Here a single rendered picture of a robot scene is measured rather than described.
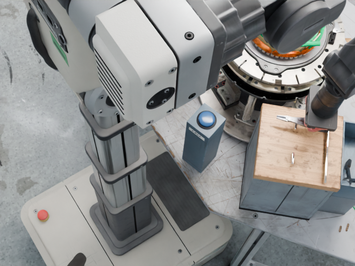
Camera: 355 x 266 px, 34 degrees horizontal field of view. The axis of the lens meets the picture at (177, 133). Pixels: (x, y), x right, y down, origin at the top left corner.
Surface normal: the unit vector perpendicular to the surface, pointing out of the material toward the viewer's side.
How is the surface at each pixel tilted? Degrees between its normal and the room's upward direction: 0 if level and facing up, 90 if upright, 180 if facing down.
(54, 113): 0
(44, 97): 0
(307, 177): 0
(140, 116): 90
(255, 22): 59
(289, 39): 90
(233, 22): 34
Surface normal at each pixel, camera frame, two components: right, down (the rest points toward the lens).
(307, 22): 0.55, 0.77
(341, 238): 0.04, -0.40
